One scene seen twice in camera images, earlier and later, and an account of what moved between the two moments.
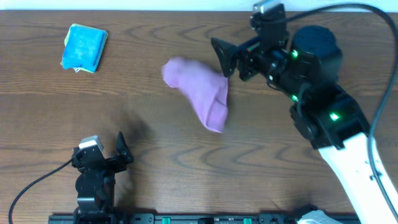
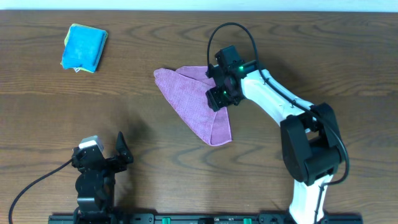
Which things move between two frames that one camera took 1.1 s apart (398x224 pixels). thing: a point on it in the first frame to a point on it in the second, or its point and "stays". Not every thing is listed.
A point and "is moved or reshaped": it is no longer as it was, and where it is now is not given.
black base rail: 319,218 stays
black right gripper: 245,59 to 214,101
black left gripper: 109,162 stays
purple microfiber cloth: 208,89 is moved or reshaped
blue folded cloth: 83,48 stays
